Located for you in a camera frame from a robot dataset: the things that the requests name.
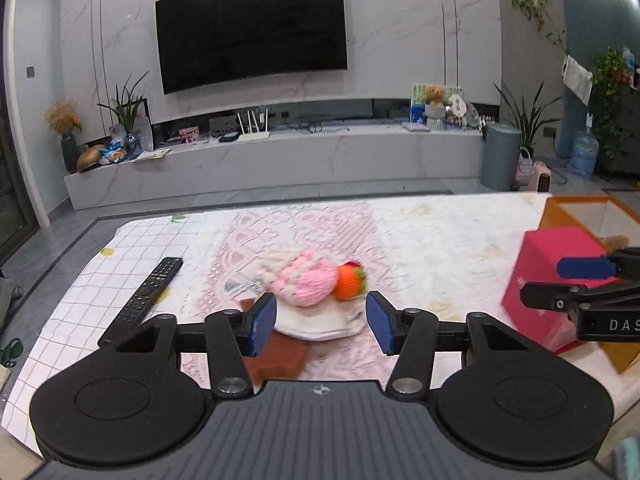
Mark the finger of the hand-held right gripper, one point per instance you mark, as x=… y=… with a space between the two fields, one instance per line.
x=550 y=296
x=585 y=267

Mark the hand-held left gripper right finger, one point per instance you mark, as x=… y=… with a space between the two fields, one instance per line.
x=380 y=322

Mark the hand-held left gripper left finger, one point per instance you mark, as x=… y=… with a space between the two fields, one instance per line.
x=262 y=325

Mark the orange plush strawberry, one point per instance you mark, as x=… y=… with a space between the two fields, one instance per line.
x=350 y=282

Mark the orange cardboard box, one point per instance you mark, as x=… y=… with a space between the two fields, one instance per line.
x=556 y=220

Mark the white soft bag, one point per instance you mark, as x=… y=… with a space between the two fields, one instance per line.
x=320 y=322

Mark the white fluffy knit item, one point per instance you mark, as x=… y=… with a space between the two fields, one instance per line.
x=272 y=266

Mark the pink knitted hat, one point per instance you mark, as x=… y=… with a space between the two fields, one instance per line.
x=307 y=280

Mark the red lidded storage box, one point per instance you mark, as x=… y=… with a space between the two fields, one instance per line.
x=540 y=270

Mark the brown square cloth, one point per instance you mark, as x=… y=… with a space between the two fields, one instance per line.
x=280 y=362

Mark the pink space heater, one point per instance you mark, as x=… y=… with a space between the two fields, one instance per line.
x=541 y=177

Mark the blue water jug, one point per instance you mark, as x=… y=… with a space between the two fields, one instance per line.
x=584 y=155

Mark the pink woven bag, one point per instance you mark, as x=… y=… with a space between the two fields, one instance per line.
x=523 y=170

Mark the black remote control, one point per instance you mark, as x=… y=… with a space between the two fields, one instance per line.
x=150 y=292

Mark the grey pedal trash bin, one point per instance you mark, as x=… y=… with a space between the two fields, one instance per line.
x=501 y=157

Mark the dark grey cabinet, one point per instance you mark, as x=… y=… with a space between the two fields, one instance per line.
x=627 y=135

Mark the teal patterned cloth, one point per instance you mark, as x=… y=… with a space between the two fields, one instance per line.
x=627 y=462

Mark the tall green leaf plant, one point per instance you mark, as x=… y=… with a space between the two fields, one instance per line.
x=530 y=120

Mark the bushy green pothos plant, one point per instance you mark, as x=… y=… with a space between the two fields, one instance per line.
x=607 y=100

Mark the white marble television console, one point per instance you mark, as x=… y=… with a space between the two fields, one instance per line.
x=300 y=160

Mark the white hanging cloth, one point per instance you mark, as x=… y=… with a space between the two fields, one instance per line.
x=576 y=80

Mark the white router with antennas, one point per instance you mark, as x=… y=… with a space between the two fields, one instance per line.
x=252 y=136

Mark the glass ornament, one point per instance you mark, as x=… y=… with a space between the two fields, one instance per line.
x=473 y=114

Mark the small black set-top box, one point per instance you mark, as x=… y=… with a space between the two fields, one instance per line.
x=229 y=136

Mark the white flat box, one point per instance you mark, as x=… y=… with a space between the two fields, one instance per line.
x=416 y=127

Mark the paper sheet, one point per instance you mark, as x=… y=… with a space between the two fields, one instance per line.
x=152 y=155

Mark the pink floral card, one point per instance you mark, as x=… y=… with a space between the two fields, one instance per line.
x=190 y=135

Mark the white round hand fan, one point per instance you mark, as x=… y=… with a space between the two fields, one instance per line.
x=456 y=105

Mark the group of bottles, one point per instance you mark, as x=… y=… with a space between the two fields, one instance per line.
x=631 y=62

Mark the pile of snack packets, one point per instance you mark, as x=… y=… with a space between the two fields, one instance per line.
x=114 y=154

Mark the brown teddy bear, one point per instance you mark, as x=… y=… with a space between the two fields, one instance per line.
x=434 y=95

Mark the golden brown ornament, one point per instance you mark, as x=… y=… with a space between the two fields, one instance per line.
x=90 y=159

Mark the green leafy plant in vase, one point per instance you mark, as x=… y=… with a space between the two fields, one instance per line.
x=127 y=110

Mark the dark vase with dried flowers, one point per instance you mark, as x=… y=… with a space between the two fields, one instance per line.
x=70 y=152

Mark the hanging ivy vine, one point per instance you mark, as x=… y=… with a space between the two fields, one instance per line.
x=532 y=7

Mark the black wall television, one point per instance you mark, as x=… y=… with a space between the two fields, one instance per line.
x=250 y=30

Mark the grey wall switch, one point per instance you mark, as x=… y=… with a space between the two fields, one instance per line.
x=31 y=71

